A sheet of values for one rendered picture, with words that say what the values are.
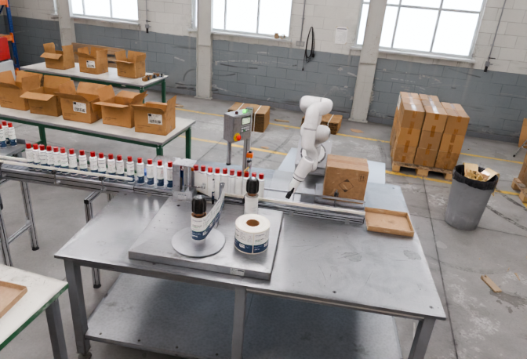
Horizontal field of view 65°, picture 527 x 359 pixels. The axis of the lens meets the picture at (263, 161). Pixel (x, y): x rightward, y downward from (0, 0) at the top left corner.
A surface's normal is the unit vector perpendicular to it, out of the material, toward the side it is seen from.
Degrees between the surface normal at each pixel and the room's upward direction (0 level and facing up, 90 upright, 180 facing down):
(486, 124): 90
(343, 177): 90
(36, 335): 0
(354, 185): 90
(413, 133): 88
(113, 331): 0
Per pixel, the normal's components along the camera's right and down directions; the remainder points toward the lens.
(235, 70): -0.27, 0.36
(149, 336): 0.07, -0.92
